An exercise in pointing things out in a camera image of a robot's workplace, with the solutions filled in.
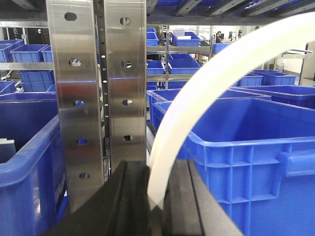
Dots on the large blue bin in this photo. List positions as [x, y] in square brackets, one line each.
[257, 158]
[32, 172]

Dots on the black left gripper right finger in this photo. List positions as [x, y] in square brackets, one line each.
[189, 207]

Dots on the perforated steel rack upright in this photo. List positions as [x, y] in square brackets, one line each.
[99, 59]

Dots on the large blue bin left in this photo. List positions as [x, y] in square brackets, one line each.
[32, 172]

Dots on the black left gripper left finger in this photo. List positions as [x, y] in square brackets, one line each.
[119, 208]

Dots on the large blue bin right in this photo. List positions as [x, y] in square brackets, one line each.
[257, 158]

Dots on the white curved PVC pipe piece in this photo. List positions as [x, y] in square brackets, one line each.
[209, 82]

